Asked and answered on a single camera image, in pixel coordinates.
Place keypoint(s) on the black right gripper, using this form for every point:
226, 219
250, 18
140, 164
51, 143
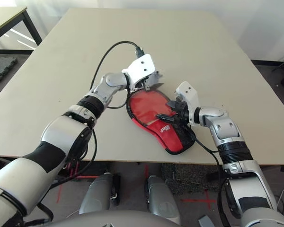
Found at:
182, 113

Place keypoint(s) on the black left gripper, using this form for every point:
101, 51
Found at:
138, 88

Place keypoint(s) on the red black paddle case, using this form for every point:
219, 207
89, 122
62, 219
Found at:
165, 139

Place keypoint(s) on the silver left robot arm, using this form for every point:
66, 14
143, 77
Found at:
61, 132

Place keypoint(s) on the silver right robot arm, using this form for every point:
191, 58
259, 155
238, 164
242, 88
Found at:
227, 132

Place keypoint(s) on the dark carpet piece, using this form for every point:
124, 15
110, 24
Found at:
187, 177

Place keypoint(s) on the silver right robot leg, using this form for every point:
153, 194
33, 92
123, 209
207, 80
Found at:
162, 198

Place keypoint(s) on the silver robot leg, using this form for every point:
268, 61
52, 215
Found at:
162, 198
94, 196

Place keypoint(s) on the silver left robot leg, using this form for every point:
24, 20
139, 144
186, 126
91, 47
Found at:
94, 196

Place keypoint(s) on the grey flat plastic piece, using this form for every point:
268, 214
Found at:
206, 221

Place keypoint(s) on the grey robot torso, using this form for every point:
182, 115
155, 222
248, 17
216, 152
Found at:
109, 220

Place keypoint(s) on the dark foam floor mat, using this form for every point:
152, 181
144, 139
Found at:
2, 68

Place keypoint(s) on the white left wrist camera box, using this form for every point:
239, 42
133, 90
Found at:
142, 66

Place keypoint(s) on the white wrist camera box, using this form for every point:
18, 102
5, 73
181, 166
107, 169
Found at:
142, 66
189, 94

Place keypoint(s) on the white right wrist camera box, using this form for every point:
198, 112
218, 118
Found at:
189, 94

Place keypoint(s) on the black main table frame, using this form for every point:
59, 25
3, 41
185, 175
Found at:
0, 163

